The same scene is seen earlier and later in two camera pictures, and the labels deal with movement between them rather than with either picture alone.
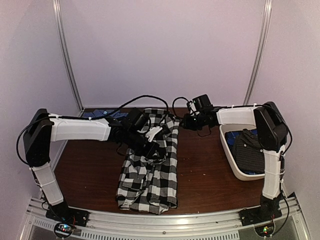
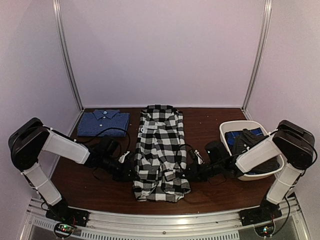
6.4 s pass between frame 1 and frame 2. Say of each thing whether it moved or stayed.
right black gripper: moved
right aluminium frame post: stayed
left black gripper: moved
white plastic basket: stayed
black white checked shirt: moved
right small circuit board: stayed
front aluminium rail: stayed
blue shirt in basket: stayed
